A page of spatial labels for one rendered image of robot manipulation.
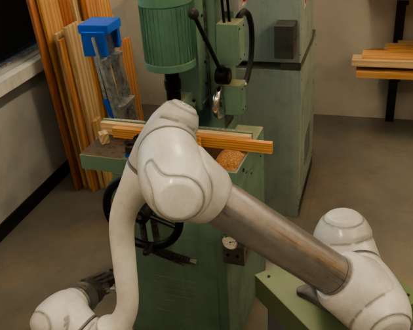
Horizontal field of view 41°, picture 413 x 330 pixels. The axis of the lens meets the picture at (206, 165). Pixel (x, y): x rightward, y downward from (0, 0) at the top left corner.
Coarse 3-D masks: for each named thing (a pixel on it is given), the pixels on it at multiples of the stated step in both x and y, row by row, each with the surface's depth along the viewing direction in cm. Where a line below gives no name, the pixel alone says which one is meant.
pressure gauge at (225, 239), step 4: (224, 236) 190; (228, 236) 190; (224, 240) 191; (228, 240) 190; (232, 240) 190; (224, 244) 192; (228, 244) 191; (232, 244) 191; (236, 244) 190; (228, 248) 192; (232, 248) 192
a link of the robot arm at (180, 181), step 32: (160, 128) 115; (160, 160) 104; (192, 160) 104; (160, 192) 101; (192, 192) 102; (224, 192) 110; (224, 224) 113; (256, 224) 115; (288, 224) 120; (288, 256) 120; (320, 256) 123; (352, 256) 131; (320, 288) 127; (352, 288) 126; (384, 288) 127; (352, 320) 128; (384, 320) 124
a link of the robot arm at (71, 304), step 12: (72, 288) 149; (48, 300) 140; (60, 300) 140; (72, 300) 143; (84, 300) 146; (36, 312) 137; (48, 312) 136; (60, 312) 137; (72, 312) 139; (84, 312) 141; (36, 324) 136; (48, 324) 135; (60, 324) 136; (72, 324) 138; (84, 324) 139
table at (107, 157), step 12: (96, 144) 209; (108, 144) 208; (120, 144) 208; (84, 156) 202; (96, 156) 200; (108, 156) 199; (120, 156) 199; (216, 156) 194; (252, 156) 202; (84, 168) 205; (96, 168) 203; (108, 168) 201; (120, 168) 199; (240, 168) 187; (240, 180) 189
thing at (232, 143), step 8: (112, 128) 211; (120, 128) 211; (128, 128) 210; (136, 128) 210; (120, 136) 212; (128, 136) 211; (208, 136) 200; (216, 136) 199; (208, 144) 200; (216, 144) 199; (224, 144) 198; (232, 144) 197; (240, 144) 196; (248, 144) 195; (256, 144) 194; (264, 144) 193; (272, 144) 193; (256, 152) 195; (264, 152) 194; (272, 152) 194
